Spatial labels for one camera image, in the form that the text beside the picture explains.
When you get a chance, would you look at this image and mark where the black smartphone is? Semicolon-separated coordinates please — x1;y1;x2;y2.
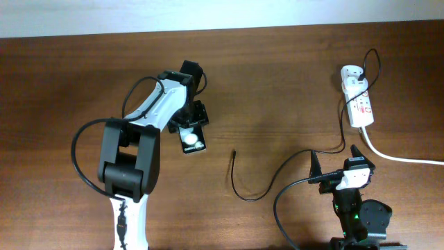
179;126;207;154

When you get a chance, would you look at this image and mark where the thin black charging cable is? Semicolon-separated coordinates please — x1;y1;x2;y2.
230;48;382;202

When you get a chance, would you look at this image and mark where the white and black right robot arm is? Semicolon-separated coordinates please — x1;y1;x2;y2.
309;145;408;250

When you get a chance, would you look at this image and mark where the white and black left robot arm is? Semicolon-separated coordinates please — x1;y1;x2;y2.
98;60;209;249

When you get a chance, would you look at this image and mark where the white USB charger plug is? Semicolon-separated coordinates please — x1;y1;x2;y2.
342;76;368;94

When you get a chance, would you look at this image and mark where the white power strip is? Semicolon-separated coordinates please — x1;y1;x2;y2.
341;65;374;128

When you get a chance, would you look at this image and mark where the white power strip cord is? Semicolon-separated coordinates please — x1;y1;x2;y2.
359;126;444;166

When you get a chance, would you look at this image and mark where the black left camera cable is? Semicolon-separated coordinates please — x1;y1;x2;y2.
71;71;208;250

